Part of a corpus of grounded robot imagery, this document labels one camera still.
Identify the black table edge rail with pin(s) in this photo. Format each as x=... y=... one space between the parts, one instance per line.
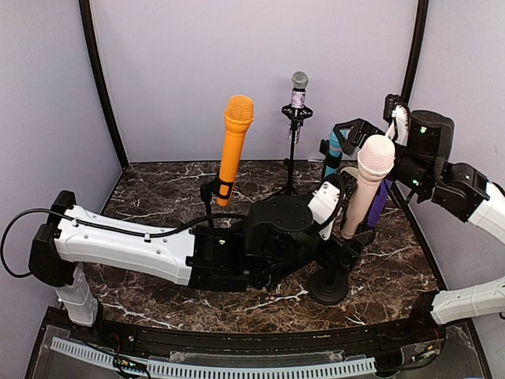
x=265 y=329

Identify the glitter silver microphone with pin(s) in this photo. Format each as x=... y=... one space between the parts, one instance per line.
x=300 y=81

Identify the light blue microphone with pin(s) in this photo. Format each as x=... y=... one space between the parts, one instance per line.
x=331 y=156

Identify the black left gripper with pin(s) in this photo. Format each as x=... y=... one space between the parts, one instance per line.
x=335 y=260

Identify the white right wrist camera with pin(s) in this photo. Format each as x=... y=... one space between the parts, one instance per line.
x=397 y=114

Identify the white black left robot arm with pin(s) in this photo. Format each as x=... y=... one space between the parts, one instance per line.
x=275 y=239

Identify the black enclosure frame post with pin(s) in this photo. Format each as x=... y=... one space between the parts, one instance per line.
x=415 y=49
x=91 y=41

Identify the pink microphone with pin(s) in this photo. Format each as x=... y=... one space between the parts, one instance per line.
x=375 y=161

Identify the orange microphone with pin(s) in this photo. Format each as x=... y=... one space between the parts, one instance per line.
x=238 y=117

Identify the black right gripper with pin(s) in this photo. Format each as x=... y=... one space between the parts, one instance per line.
x=361 y=127

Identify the purple microphone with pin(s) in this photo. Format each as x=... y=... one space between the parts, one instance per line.
x=379 y=202

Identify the black enclosure frame post right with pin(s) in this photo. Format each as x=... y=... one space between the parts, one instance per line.
x=415 y=49

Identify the white slotted cable duct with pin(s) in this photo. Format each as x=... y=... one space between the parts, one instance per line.
x=217 y=367

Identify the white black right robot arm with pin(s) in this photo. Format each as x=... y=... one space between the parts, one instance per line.
x=415 y=152

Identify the black round-base stand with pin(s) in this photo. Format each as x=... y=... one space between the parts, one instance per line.
x=324 y=158
x=218 y=187
x=329 y=288

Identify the black enclosure frame post left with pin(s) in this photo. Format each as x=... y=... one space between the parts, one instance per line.
x=91 y=41

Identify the black round-base stand, blue mic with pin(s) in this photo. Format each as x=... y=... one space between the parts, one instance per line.
x=324 y=158

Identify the black tripod microphone stand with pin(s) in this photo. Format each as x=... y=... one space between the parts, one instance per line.
x=289 y=187

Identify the small circuit board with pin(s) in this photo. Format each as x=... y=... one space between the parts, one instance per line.
x=128 y=365

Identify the cream ceramic mug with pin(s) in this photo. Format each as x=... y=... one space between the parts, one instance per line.
x=353 y=171

